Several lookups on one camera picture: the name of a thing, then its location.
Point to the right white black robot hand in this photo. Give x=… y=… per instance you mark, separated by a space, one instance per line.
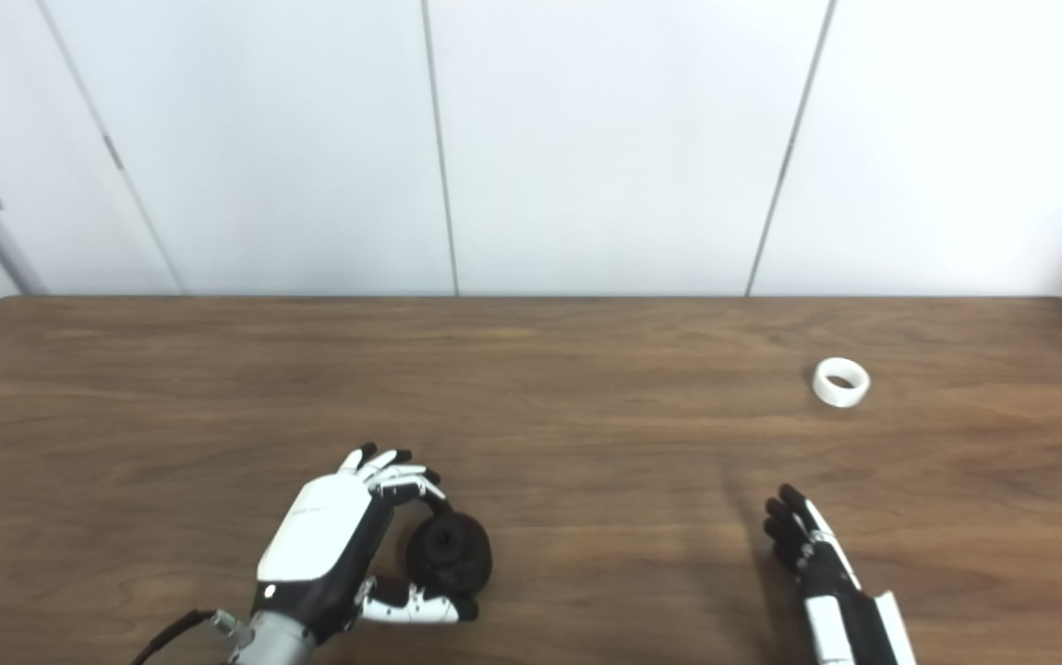
x=831 y=628

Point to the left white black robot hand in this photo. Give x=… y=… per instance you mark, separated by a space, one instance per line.
x=323 y=536

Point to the round black plastic part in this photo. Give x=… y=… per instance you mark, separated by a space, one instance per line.
x=448 y=554

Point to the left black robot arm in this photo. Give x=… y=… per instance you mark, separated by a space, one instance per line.
x=272 y=646

